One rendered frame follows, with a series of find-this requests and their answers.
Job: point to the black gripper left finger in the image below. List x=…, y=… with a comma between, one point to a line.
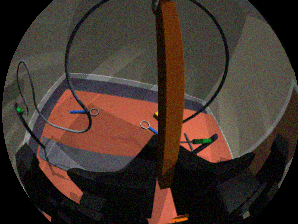
x=134, y=184

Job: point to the thin black wire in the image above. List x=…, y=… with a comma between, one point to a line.
x=67, y=157

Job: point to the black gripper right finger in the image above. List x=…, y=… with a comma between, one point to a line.
x=194, y=177

